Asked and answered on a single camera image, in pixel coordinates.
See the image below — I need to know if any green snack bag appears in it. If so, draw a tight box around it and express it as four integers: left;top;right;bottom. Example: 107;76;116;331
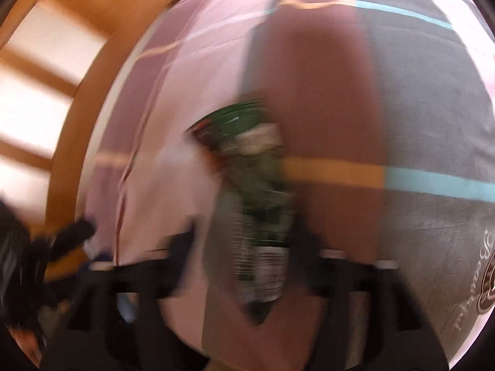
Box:
186;100;298;323

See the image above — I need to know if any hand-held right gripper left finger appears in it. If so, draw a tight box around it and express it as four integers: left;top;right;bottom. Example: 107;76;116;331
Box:
41;232;211;371

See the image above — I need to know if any pink patchwork blanket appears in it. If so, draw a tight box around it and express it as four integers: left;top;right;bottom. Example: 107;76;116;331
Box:
77;0;495;371

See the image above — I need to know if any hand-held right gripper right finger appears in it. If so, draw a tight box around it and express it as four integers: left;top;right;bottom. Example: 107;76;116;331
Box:
288;232;451;371

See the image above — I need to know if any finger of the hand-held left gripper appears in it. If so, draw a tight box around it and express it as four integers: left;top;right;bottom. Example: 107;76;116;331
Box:
46;218;95;258

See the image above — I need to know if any wooden door with glass panes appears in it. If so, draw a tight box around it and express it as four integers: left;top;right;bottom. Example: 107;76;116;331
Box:
0;0;217;356

